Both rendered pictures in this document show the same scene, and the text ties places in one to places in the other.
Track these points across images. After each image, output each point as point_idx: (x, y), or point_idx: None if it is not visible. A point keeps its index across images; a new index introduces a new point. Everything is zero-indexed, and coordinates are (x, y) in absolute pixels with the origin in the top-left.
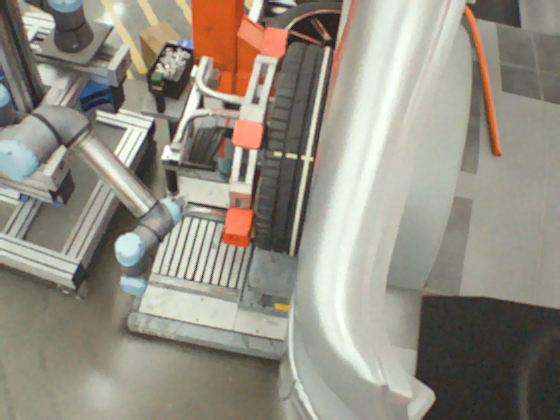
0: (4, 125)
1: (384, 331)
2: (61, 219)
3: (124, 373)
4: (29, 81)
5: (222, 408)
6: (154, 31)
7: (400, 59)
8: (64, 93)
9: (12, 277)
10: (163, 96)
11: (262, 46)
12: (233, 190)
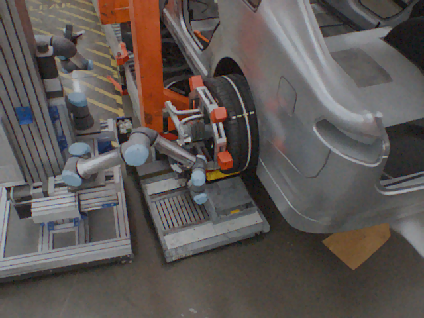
0: None
1: (360, 102)
2: (104, 224)
3: (177, 283)
4: None
5: (234, 273)
6: None
7: (305, 32)
8: (93, 150)
9: (85, 273)
10: None
11: (193, 85)
12: (218, 142)
